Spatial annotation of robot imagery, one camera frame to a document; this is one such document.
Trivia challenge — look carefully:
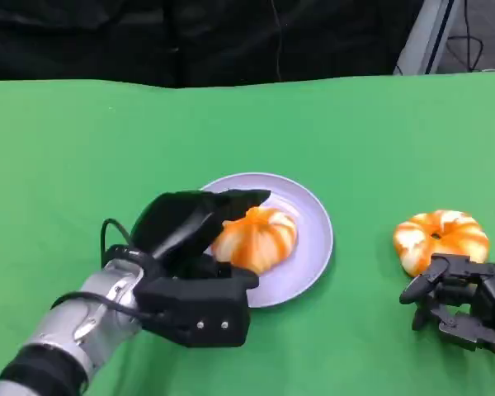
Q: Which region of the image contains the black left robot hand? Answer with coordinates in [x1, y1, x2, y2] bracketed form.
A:
[130, 189, 272, 281]

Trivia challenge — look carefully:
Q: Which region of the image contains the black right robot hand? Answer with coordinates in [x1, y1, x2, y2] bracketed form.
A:
[398, 252, 495, 356]

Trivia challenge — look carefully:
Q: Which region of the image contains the orange and white bread roll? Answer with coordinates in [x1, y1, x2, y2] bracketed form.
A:
[210, 206, 299, 274]
[392, 209, 490, 278]

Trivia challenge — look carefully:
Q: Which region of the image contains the green table cloth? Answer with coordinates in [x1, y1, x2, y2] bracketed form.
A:
[0, 73, 495, 396]

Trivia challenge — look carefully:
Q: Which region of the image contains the lilac plate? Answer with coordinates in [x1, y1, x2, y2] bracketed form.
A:
[200, 172, 335, 309]

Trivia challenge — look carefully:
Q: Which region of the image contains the black table skirt cloth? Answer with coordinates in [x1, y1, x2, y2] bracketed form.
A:
[0, 0, 424, 90]

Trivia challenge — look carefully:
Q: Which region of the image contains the grey slanted panel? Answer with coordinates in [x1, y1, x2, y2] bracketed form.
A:
[393, 0, 468, 78]

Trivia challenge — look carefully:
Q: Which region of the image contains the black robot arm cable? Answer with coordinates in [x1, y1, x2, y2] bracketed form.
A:
[100, 218, 149, 269]
[50, 290, 166, 326]

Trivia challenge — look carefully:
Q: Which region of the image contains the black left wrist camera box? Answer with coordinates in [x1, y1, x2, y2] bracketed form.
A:
[134, 270, 260, 348]

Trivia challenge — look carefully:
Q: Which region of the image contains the thin hanging cable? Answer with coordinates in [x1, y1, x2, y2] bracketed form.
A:
[271, 0, 283, 82]

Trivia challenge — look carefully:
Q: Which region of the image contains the black floor cable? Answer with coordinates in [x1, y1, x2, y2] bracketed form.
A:
[445, 35, 484, 72]

